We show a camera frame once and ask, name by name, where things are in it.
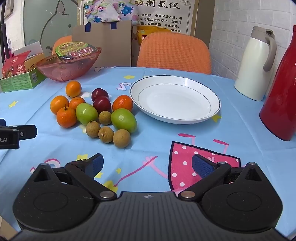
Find dark red plum back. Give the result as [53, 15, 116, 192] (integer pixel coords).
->
[91, 88, 109, 102]

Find red snack packet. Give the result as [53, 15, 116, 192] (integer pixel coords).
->
[1, 50, 31, 78]

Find small tangerine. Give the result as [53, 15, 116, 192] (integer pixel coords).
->
[69, 97, 85, 110]

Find orange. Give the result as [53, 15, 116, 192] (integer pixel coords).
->
[50, 95, 69, 115]
[66, 80, 82, 98]

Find orange chair near plate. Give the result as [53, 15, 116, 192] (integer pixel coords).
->
[137, 32, 211, 74]

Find white thermos jug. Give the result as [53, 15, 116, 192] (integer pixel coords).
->
[234, 26, 277, 101]

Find green cardboard box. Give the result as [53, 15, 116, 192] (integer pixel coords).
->
[1, 53, 46, 92]

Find red thermos jug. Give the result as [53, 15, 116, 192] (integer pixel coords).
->
[259, 26, 296, 141]

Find dark red plum front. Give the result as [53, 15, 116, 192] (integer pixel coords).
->
[93, 95, 111, 114]

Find blue cartoon tablecloth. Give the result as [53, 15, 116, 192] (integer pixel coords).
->
[1, 67, 295, 237]

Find green apple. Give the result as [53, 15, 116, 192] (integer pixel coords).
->
[111, 108, 137, 133]
[75, 103, 98, 126]

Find floral fabric bundle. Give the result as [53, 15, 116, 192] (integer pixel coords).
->
[83, 1, 139, 26]

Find dark red plum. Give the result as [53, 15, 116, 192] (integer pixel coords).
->
[93, 95, 111, 114]
[91, 88, 109, 102]

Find chinese text poster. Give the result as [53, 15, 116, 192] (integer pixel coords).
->
[135, 0, 199, 36]

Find brown cardboard box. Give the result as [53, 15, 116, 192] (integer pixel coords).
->
[72, 21, 139, 68]

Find yellow snack bag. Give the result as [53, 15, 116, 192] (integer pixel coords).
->
[136, 25, 171, 45]

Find stemmed tangerine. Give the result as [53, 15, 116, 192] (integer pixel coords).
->
[56, 106, 77, 128]

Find instant noodle cup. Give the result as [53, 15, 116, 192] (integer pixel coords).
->
[55, 41, 98, 61]

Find white porcelain plate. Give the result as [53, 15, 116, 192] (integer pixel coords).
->
[129, 75, 221, 125]

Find orange chair far left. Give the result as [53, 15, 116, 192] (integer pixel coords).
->
[52, 35, 72, 55]

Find pink glass bowl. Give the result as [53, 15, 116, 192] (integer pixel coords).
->
[36, 47, 102, 82]

